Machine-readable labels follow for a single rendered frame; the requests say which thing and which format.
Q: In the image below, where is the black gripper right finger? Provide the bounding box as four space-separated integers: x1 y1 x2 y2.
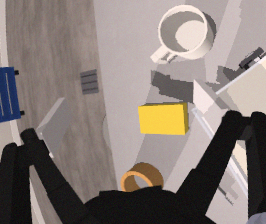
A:
152 79 266 224

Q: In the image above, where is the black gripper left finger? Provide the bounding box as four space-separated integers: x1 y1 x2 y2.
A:
0 97 100 224

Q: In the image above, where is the white mug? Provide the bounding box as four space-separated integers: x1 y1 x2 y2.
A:
151 4 214 64

